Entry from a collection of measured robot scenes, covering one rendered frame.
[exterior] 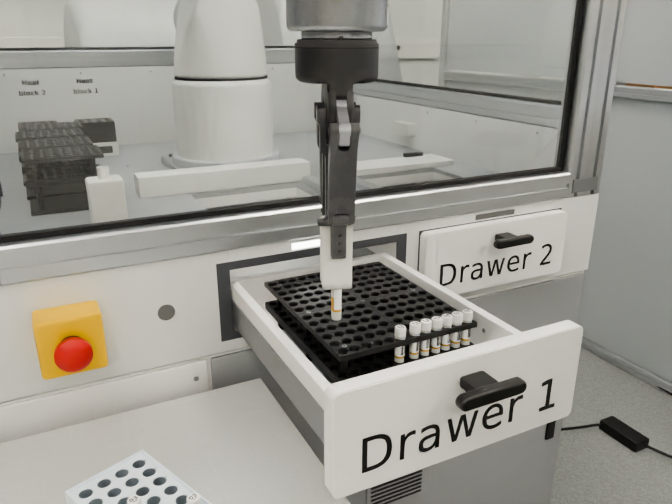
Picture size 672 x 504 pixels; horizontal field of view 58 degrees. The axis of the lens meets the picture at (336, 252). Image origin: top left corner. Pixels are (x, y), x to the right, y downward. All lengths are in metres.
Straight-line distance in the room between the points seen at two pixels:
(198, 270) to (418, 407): 0.36
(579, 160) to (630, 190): 1.33
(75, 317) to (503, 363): 0.47
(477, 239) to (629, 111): 1.53
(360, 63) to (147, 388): 0.52
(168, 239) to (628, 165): 1.94
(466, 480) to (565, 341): 0.63
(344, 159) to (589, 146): 0.67
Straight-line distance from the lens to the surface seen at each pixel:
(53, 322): 0.74
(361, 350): 0.64
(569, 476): 2.00
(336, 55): 0.53
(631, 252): 2.48
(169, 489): 0.66
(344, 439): 0.55
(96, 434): 0.81
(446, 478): 1.21
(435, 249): 0.93
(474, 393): 0.56
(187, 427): 0.79
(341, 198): 0.54
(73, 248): 0.76
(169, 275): 0.79
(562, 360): 0.68
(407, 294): 0.77
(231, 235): 0.80
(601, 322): 2.64
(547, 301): 1.17
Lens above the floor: 1.21
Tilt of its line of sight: 20 degrees down
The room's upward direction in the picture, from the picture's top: straight up
